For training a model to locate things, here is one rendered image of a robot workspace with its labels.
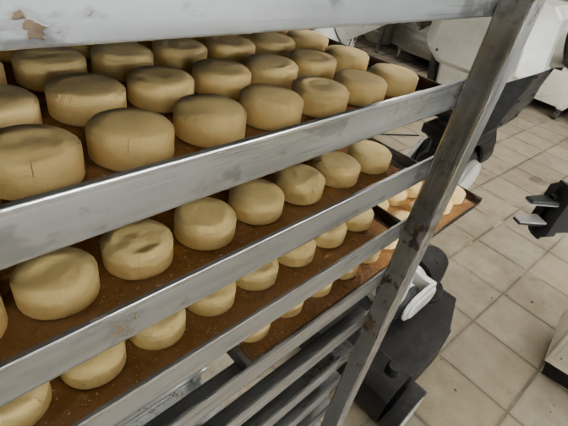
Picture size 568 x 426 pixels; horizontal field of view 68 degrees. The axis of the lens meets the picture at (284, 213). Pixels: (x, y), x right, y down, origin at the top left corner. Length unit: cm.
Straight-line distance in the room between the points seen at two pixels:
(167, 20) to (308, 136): 13
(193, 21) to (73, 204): 10
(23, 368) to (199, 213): 16
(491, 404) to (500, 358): 24
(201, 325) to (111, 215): 20
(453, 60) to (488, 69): 62
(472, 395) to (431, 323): 30
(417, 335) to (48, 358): 151
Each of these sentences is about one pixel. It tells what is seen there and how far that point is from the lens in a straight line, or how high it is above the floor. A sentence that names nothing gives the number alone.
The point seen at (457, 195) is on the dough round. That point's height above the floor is 97.
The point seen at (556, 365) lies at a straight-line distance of 204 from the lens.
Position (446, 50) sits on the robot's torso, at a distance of 109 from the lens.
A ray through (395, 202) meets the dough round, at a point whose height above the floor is 96.
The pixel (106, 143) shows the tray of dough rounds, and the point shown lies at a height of 124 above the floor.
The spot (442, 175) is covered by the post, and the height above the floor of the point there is 114.
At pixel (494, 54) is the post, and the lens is 47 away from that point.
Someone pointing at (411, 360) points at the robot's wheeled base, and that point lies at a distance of 160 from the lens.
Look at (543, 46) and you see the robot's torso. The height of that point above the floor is 121.
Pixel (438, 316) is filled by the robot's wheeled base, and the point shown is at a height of 17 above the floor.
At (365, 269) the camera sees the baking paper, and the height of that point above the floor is 95.
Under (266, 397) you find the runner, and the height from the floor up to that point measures 88.
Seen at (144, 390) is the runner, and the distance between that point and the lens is 35.
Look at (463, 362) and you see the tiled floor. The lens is 194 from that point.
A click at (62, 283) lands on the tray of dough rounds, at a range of 30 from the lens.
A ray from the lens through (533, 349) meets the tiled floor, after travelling 219.
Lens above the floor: 136
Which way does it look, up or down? 36 degrees down
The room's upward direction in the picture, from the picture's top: 11 degrees clockwise
